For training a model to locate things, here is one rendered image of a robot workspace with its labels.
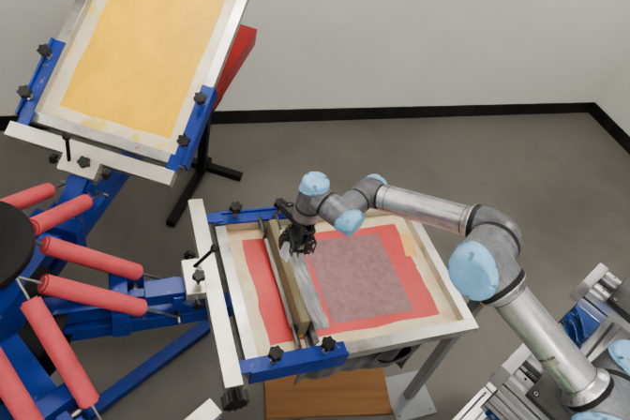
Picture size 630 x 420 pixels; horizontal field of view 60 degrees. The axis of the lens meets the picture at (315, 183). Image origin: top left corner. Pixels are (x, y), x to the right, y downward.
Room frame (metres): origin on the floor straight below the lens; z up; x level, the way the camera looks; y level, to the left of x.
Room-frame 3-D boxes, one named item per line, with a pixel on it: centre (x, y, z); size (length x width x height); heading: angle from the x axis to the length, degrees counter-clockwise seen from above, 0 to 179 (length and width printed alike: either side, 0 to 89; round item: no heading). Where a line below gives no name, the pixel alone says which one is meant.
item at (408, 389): (1.34, -0.73, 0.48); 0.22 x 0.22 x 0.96; 29
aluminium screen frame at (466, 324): (1.17, -0.17, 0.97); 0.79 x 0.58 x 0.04; 119
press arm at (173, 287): (0.90, 0.32, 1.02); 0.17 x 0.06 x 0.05; 119
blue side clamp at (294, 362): (0.82, -0.10, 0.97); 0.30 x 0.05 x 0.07; 119
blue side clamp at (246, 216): (1.30, 0.17, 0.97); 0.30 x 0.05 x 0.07; 119
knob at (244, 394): (0.65, 0.05, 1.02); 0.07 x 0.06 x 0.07; 119
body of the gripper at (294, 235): (1.05, 0.00, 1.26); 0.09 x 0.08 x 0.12; 29
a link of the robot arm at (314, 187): (1.05, 0.00, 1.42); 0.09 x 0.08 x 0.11; 62
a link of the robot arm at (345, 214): (1.02, -0.10, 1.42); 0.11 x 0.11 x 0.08; 62
